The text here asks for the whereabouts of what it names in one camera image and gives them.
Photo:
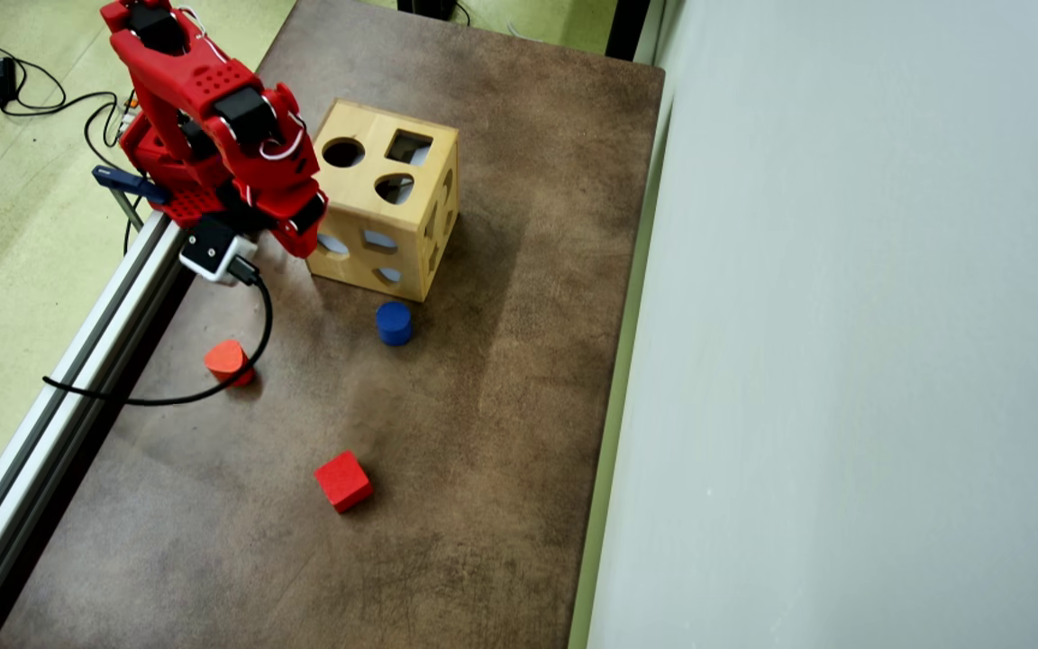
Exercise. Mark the blue cylinder block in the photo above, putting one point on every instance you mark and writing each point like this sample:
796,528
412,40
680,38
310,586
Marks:
393,323

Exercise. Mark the aluminium profile rail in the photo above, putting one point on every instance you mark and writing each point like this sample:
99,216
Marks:
50,406

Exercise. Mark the red cube block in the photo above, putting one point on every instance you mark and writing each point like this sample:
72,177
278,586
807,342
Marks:
343,480

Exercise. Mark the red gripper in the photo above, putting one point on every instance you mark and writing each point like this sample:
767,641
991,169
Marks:
305,219

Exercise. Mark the red robot arm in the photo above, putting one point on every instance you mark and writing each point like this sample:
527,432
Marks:
168,54

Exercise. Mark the black floor device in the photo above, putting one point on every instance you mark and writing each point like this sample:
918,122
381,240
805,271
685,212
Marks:
429,7

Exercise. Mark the red teardrop block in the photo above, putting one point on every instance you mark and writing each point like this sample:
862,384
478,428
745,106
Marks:
227,361

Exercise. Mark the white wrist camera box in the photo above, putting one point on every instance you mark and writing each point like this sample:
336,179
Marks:
213,252

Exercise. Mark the black power adapter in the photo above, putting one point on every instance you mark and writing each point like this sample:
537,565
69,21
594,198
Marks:
0,79

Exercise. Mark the white power strip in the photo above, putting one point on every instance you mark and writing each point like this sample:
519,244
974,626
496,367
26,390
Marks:
129,115

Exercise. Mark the black post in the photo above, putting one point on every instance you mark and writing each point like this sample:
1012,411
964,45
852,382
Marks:
627,27

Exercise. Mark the blue clamp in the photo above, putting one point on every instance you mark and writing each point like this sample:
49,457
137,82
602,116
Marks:
127,183

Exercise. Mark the wooden shape sorter box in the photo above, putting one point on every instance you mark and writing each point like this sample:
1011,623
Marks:
384,207

